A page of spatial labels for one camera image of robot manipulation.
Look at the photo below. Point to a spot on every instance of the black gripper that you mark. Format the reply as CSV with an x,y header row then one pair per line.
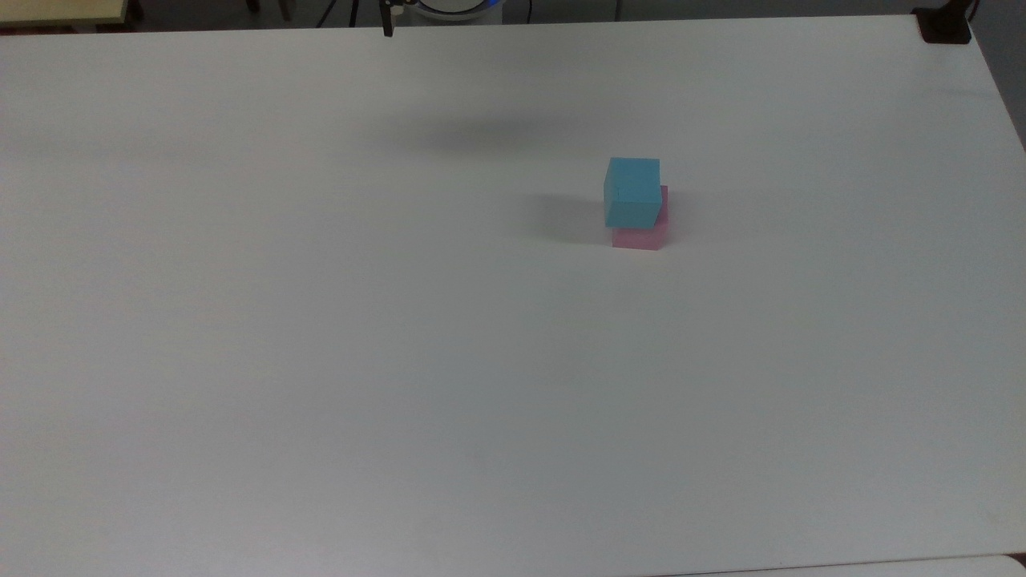
x,y
389,3

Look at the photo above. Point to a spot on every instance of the blue cube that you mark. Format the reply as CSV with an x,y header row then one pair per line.
x,y
632,191

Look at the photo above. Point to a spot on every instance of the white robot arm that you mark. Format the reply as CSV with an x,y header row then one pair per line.
x,y
457,6

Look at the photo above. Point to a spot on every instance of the pink cube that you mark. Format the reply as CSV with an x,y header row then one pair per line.
x,y
641,237

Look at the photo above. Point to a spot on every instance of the beige table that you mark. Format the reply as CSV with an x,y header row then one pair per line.
x,y
60,10

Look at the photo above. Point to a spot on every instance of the black corner clamp mount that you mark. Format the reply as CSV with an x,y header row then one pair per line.
x,y
944,26

